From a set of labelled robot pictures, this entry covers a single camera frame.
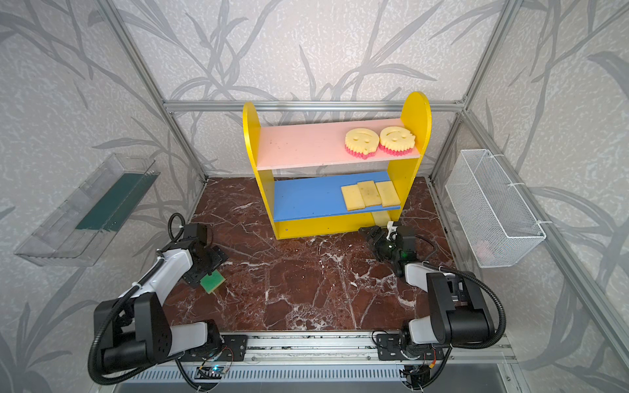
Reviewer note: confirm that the yellow pink blue shelf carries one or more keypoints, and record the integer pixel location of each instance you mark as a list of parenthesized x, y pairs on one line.
[(308, 207)]

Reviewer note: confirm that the orange sponge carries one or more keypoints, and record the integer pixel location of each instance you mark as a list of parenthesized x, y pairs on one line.
[(353, 198)]

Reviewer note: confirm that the green sponge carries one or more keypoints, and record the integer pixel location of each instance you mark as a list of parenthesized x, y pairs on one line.
[(212, 281), (381, 218)]

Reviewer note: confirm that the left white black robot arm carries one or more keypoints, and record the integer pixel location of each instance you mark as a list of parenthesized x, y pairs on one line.
[(132, 332)]

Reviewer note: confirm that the yellow rectangular sponge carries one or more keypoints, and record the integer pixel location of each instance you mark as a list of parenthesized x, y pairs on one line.
[(388, 194)]

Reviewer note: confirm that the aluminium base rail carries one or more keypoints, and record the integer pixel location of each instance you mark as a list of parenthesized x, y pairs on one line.
[(330, 357)]

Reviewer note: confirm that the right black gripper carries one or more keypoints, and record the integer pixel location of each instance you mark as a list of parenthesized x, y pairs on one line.
[(378, 241)]

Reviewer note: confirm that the green circuit board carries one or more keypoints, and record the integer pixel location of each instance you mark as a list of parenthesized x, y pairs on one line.
[(213, 372)]

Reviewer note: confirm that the clear plastic wall bin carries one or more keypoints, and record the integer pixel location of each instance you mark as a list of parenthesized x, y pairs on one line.
[(78, 232)]

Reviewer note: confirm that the white wire mesh basket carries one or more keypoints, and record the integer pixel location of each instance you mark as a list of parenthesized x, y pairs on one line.
[(498, 224)]

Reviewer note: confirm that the yellow smiley sponge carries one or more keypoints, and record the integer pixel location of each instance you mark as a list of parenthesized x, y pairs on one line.
[(397, 141), (362, 143)]

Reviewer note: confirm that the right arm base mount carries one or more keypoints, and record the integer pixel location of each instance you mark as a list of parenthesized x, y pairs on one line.
[(395, 346)]

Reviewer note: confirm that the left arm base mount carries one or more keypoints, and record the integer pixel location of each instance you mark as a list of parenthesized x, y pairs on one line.
[(233, 349)]

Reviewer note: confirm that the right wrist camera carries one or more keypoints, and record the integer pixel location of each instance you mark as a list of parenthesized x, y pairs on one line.
[(392, 228)]

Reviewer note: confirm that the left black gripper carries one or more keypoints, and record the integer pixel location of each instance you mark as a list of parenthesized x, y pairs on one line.
[(204, 268)]

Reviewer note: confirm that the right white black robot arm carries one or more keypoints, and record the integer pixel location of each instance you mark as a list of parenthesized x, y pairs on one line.
[(463, 311)]

